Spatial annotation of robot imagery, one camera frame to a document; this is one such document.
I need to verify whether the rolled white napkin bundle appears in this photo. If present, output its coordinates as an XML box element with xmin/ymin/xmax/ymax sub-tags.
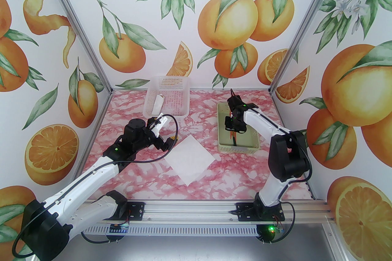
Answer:
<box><xmin>152</xmin><ymin>95</ymin><xmax>165</xmax><ymax>116</ymax></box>

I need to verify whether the green perforated plastic basket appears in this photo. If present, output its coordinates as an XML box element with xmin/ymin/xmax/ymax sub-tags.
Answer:
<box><xmin>217</xmin><ymin>102</ymin><xmax>261</xmax><ymax>154</ymax></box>

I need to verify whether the white perforated plastic basket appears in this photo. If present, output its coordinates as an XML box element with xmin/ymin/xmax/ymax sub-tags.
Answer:
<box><xmin>143</xmin><ymin>76</ymin><xmax>191</xmax><ymax>117</ymax></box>

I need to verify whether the perforated metal strip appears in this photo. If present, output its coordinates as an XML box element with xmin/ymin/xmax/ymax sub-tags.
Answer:
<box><xmin>83</xmin><ymin>225</ymin><xmax>261</xmax><ymax>236</ymax></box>

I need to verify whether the black module with green light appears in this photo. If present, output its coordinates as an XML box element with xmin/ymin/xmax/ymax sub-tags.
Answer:
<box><xmin>257</xmin><ymin>223</ymin><xmax>285</xmax><ymax>244</ymax></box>

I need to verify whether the aluminium mounting rail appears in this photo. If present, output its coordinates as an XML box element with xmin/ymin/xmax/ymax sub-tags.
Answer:
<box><xmin>83</xmin><ymin>199</ymin><xmax>337</xmax><ymax>222</ymax></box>

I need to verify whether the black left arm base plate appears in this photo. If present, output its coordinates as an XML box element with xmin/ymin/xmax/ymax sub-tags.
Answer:
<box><xmin>126</xmin><ymin>201</ymin><xmax>146</xmax><ymax>220</ymax></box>

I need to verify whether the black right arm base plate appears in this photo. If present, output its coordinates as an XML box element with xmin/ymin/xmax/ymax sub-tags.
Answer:
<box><xmin>236</xmin><ymin>203</ymin><xmax>285</xmax><ymax>222</ymax></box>

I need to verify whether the black right base cable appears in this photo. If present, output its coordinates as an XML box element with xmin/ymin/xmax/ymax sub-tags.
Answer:
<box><xmin>260</xmin><ymin>201</ymin><xmax>296</xmax><ymax>244</ymax></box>

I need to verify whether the black base cable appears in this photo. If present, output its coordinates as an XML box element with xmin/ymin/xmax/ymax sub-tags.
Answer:
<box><xmin>80</xmin><ymin>231</ymin><xmax>123</xmax><ymax>245</ymax></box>
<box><xmin>260</xmin><ymin>201</ymin><xmax>296</xmax><ymax>244</ymax></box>

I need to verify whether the black left base cable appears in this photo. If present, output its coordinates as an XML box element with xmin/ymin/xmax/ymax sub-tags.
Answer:
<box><xmin>80</xmin><ymin>231</ymin><xmax>123</xmax><ymax>245</ymax></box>

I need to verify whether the aluminium frame post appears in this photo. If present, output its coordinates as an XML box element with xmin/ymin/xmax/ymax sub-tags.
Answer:
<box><xmin>269</xmin><ymin>0</ymin><xmax>352</xmax><ymax>95</ymax></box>
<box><xmin>32</xmin><ymin>0</ymin><xmax>114</xmax><ymax>95</ymax></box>

